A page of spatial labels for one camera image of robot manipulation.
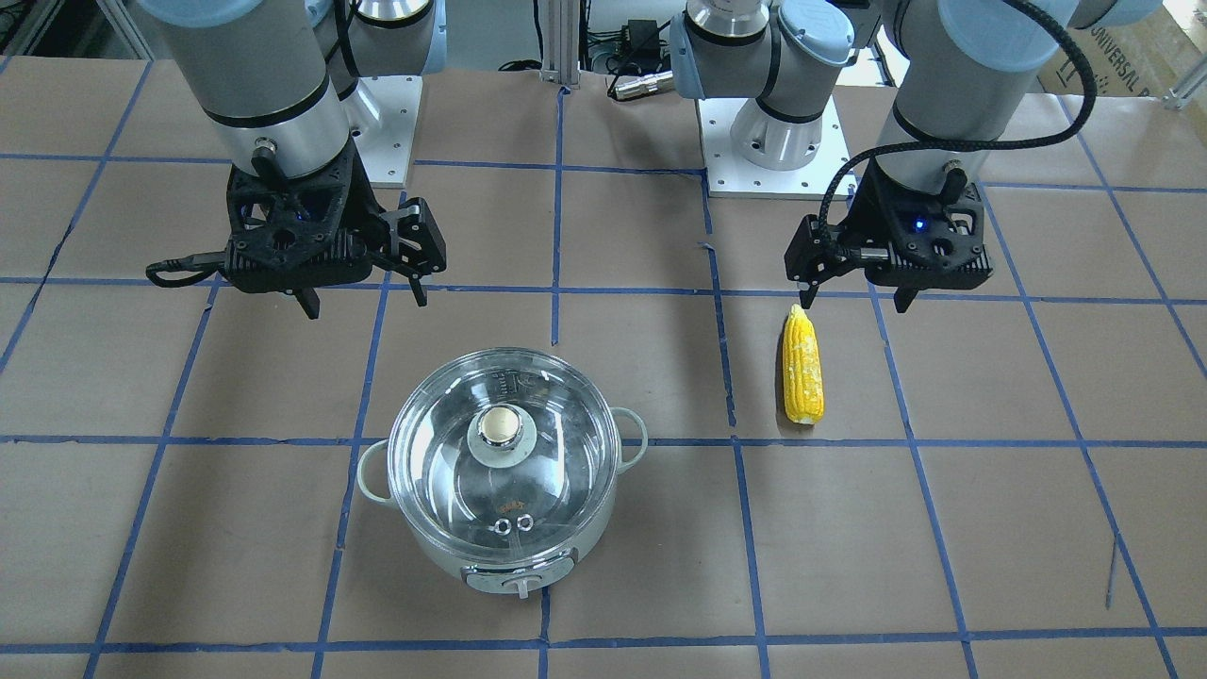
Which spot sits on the silver pale green cooking pot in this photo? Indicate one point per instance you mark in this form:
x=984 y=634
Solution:
x=504 y=490

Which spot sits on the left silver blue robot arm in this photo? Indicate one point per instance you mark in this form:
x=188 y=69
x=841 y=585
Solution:
x=969 y=65

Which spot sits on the yellow corn cob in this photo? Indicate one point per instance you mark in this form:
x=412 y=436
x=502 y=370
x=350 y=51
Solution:
x=802 y=379

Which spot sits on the black power adapter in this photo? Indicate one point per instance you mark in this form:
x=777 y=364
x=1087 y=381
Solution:
x=640 y=36

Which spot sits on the clear glass pot lid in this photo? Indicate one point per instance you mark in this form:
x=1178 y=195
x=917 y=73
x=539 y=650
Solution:
x=504 y=453

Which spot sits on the silver metal cylinder connector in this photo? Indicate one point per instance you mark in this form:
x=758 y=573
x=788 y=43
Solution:
x=642 y=86

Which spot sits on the cardboard box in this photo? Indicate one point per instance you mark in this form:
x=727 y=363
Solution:
x=1145 y=59

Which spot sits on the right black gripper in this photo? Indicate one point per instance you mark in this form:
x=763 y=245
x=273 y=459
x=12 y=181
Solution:
x=412 y=237

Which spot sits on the brown paper table cover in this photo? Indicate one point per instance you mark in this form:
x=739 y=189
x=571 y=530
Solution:
x=1006 y=483

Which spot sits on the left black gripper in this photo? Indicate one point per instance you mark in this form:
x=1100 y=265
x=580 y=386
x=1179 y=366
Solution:
x=864 y=217

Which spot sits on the aluminium frame post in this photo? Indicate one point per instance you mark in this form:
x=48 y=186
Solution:
x=560 y=39

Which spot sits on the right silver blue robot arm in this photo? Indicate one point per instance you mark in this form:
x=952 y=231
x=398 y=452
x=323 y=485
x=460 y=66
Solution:
x=288 y=95

